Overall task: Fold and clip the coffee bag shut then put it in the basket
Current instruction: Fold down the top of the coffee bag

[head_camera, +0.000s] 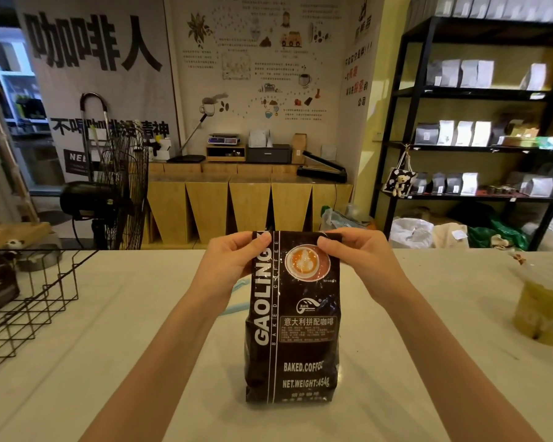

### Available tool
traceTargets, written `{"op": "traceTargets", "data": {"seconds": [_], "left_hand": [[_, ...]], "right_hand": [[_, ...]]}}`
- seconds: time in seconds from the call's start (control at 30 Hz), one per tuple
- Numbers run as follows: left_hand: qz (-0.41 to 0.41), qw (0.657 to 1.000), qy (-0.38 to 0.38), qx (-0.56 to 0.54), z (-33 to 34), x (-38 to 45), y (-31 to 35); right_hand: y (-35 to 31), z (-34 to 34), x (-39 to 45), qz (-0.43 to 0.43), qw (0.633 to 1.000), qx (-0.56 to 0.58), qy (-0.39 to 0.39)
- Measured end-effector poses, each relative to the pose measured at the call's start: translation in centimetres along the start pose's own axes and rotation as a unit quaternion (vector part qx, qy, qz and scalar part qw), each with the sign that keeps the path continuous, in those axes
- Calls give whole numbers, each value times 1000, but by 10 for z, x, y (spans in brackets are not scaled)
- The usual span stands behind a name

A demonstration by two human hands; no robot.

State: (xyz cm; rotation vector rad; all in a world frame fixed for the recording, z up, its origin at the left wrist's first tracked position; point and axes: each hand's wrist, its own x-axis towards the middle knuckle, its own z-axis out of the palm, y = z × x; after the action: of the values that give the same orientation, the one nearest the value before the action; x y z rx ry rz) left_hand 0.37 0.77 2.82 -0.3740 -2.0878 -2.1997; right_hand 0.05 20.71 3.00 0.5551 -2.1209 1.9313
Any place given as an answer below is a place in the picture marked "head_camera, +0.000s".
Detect wooden counter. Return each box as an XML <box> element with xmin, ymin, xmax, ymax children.
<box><xmin>140</xmin><ymin>161</ymin><xmax>355</xmax><ymax>247</ymax></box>

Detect white plastic sack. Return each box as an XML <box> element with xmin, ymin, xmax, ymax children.
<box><xmin>389</xmin><ymin>217</ymin><xmax>435</xmax><ymax>249</ymax></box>

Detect white background shelf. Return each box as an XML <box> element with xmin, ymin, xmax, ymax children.
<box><xmin>0</xmin><ymin>63</ymin><xmax>49</xmax><ymax>136</ymax></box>

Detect small wooden shelf box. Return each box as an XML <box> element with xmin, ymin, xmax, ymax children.
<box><xmin>206</xmin><ymin>144</ymin><xmax>248</xmax><ymax>163</ymax></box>

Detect coffee infographic wall poster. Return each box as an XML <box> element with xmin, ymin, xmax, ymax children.
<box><xmin>163</xmin><ymin>0</ymin><xmax>375</xmax><ymax>154</ymax></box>

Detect row of grey coffee packets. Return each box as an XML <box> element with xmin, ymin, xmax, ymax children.
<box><xmin>412</xmin><ymin>172</ymin><xmax>480</xmax><ymax>196</ymax></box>

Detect green plastic bag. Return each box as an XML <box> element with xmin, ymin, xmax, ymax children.
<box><xmin>468</xmin><ymin>218</ymin><xmax>531</xmax><ymax>251</ymax></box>

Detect clear bluish plastic bag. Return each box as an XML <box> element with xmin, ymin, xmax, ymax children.
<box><xmin>321</xmin><ymin>204</ymin><xmax>375</xmax><ymax>231</ymax></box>

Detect person's left forearm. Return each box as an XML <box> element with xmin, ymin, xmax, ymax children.
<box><xmin>80</xmin><ymin>290</ymin><xmax>240</xmax><ymax>442</ymax></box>

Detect person's right forearm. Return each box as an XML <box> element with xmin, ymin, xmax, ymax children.
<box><xmin>377</xmin><ymin>281</ymin><xmax>543</xmax><ymax>442</ymax></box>

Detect person's left hand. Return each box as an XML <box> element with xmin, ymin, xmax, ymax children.
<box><xmin>191</xmin><ymin>231</ymin><xmax>259</xmax><ymax>312</ymax></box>

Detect flat green and tan boxes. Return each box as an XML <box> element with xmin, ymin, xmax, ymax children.
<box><xmin>497</xmin><ymin>126</ymin><xmax>553</xmax><ymax>150</ymax></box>

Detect black heat sealer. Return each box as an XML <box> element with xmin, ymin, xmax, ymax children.
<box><xmin>296</xmin><ymin>150</ymin><xmax>349</xmax><ymax>184</ymax></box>

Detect dark grey coffee packet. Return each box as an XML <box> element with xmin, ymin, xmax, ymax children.
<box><xmin>414</xmin><ymin>122</ymin><xmax>440</xmax><ymax>146</ymax></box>

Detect black coffee bean bag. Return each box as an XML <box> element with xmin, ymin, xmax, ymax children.
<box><xmin>245</xmin><ymin>230</ymin><xmax>343</xmax><ymax>405</ymax></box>

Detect white paper pouches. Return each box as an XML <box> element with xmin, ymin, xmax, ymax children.
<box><xmin>248</xmin><ymin>129</ymin><xmax>273</xmax><ymax>149</ymax></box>

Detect beige cloth sack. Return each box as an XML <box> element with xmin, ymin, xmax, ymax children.
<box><xmin>432</xmin><ymin>222</ymin><xmax>470</xmax><ymax>250</ymax></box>

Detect row of white coffee packets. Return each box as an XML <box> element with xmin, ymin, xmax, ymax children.
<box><xmin>434</xmin><ymin>0</ymin><xmax>553</xmax><ymax>24</ymax></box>

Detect brown paper bag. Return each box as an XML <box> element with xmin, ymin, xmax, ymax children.
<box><xmin>291</xmin><ymin>133</ymin><xmax>308</xmax><ymax>165</ymax></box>

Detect black and white banner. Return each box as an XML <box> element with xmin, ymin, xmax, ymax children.
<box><xmin>13</xmin><ymin>0</ymin><xmax>177</xmax><ymax>185</ymax></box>

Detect silver hand truck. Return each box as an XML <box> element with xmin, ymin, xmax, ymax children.
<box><xmin>79</xmin><ymin>92</ymin><xmax>110</xmax><ymax>184</ymax></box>

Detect black wire basket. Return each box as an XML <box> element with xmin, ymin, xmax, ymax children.
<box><xmin>0</xmin><ymin>248</ymin><xmax>100</xmax><ymax>381</ymax></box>

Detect metal bowl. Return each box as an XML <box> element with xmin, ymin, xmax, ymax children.
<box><xmin>16</xmin><ymin>244</ymin><xmax>64</xmax><ymax>273</ymax></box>

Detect cow print bag with teddy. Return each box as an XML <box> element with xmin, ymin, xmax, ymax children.
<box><xmin>381</xmin><ymin>146</ymin><xmax>418</xmax><ymax>199</ymax></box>

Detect silver foil coffee packets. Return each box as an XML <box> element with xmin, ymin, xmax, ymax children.
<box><xmin>507</xmin><ymin>163</ymin><xmax>553</xmax><ymax>198</ymax></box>

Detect bamboo pole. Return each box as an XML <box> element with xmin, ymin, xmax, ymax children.
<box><xmin>0</xmin><ymin>82</ymin><xmax>40</xmax><ymax>223</ymax></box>

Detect person's right hand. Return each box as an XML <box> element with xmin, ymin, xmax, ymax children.
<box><xmin>317</xmin><ymin>227</ymin><xmax>414</xmax><ymax>305</ymax></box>

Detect black floor fan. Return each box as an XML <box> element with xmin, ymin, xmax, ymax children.
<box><xmin>59</xmin><ymin>131</ymin><xmax>151</xmax><ymax>252</ymax></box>

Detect plastic cup of green drink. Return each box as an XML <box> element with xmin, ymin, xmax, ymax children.
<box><xmin>509</xmin><ymin>260</ymin><xmax>553</xmax><ymax>348</ymax></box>

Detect black metal shelving unit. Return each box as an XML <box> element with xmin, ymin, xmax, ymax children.
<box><xmin>370</xmin><ymin>15</ymin><xmax>553</xmax><ymax>252</ymax></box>

